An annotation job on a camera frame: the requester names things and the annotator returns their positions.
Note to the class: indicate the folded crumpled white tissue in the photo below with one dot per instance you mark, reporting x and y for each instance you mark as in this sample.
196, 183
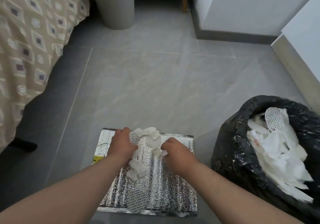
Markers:
137, 168

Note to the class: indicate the person's right hand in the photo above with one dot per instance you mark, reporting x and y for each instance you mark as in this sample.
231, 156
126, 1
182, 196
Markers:
181, 157

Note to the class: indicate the person's left hand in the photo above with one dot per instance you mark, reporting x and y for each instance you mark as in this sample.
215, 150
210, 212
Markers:
121, 146

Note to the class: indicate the pile of white paper waste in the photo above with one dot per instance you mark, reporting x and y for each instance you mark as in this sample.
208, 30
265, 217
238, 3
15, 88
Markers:
277, 156

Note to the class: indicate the person's left fingers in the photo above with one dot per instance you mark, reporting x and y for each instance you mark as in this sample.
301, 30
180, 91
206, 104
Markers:
123, 132

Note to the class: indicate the round foil seal disc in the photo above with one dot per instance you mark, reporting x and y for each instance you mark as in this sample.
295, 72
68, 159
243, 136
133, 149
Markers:
274, 119
136, 200
134, 137

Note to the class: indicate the large crumpled white tissue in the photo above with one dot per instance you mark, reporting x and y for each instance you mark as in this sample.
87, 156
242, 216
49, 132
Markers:
151, 136

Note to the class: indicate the wooden cabinet leg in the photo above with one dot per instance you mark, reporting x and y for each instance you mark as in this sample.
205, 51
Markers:
184, 3

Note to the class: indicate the silver foil insulated bag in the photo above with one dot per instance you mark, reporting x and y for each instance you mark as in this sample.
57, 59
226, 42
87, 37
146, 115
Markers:
162, 188

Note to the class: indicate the small white tissue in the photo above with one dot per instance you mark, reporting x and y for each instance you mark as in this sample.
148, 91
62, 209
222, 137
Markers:
160, 153

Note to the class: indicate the grey round trash bin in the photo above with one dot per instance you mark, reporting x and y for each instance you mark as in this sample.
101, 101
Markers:
115, 3

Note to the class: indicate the person's left forearm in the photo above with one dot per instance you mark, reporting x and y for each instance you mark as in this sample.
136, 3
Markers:
67, 193

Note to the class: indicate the person's right forearm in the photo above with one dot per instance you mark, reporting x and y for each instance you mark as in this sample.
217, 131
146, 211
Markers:
230, 196

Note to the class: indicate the black bed leg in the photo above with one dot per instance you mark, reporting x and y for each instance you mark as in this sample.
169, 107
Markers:
23, 146

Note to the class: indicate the person's right fingers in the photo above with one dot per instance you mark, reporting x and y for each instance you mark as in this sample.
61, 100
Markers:
168, 145

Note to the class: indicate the white wardrobe panel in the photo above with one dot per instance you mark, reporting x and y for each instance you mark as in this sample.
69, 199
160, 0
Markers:
303, 41

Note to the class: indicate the beige diamond patterned bedspread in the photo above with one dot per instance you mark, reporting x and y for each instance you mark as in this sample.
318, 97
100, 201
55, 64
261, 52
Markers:
27, 43

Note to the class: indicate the black plastic trash bag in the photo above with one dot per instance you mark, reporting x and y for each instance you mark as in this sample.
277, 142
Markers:
232, 156

